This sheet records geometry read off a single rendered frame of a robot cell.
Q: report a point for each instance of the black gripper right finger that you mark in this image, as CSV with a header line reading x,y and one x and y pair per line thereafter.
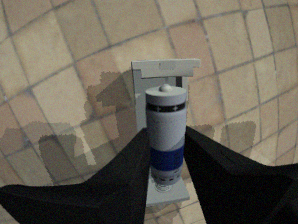
x,y
233,189

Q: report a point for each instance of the grey and blue battery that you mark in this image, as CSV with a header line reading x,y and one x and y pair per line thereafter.
x,y
165,118

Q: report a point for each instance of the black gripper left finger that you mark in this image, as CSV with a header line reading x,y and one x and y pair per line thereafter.
x,y
114,195

